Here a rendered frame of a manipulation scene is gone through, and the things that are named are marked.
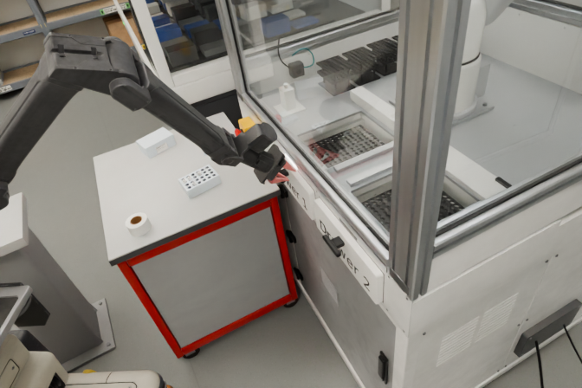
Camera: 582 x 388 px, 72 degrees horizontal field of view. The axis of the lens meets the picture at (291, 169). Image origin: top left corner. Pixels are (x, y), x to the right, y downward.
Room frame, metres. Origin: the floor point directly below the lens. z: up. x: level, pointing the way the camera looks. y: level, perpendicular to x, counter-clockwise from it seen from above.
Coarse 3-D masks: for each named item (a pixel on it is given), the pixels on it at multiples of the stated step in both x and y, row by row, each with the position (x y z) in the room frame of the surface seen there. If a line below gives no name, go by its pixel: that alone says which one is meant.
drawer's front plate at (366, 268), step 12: (324, 204) 0.75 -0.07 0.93; (324, 216) 0.73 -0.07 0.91; (324, 228) 0.73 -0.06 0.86; (336, 228) 0.67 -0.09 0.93; (348, 240) 0.62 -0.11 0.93; (348, 252) 0.62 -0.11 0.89; (360, 252) 0.58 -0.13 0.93; (348, 264) 0.62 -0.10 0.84; (360, 264) 0.57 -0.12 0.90; (372, 264) 0.54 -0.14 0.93; (360, 276) 0.57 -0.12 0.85; (372, 276) 0.52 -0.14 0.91; (372, 288) 0.52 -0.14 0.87; (372, 300) 0.52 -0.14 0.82
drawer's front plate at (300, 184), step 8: (272, 144) 1.06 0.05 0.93; (288, 176) 0.93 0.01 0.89; (296, 176) 0.88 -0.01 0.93; (288, 184) 0.95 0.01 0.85; (296, 184) 0.88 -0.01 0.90; (304, 184) 0.84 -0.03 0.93; (304, 192) 0.83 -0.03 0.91; (312, 192) 0.81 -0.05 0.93; (312, 200) 0.81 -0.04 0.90; (304, 208) 0.85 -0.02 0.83; (312, 208) 0.81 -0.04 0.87; (312, 216) 0.80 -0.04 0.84
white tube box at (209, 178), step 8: (200, 168) 1.17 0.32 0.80; (208, 168) 1.16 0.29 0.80; (184, 176) 1.14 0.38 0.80; (192, 176) 1.13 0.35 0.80; (200, 176) 1.12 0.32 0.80; (208, 176) 1.12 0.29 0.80; (216, 176) 1.11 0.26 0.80; (184, 184) 1.09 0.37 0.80; (200, 184) 1.08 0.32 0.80; (208, 184) 1.09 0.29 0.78; (216, 184) 1.10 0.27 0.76; (192, 192) 1.06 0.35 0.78; (200, 192) 1.07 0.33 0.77
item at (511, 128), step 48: (480, 0) 0.47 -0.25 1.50; (528, 0) 0.50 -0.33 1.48; (576, 0) 0.53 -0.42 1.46; (480, 48) 0.47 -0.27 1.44; (528, 48) 0.51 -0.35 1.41; (576, 48) 0.54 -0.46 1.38; (480, 96) 0.48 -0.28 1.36; (528, 96) 0.52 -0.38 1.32; (576, 96) 0.56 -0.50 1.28; (480, 144) 0.49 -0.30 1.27; (528, 144) 0.53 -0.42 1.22; (576, 144) 0.58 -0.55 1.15; (480, 192) 0.50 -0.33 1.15
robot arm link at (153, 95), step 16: (144, 64) 0.69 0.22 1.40; (128, 80) 0.61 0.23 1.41; (144, 80) 0.66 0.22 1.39; (160, 80) 0.71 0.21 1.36; (112, 96) 0.60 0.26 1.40; (128, 96) 0.61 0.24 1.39; (144, 96) 0.62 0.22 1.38; (160, 96) 0.67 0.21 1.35; (176, 96) 0.72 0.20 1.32; (160, 112) 0.69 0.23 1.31; (176, 112) 0.70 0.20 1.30; (192, 112) 0.74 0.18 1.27; (176, 128) 0.72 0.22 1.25; (192, 128) 0.73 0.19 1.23; (208, 128) 0.76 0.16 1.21; (224, 128) 0.85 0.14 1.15; (208, 144) 0.77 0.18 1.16; (224, 144) 0.78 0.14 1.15
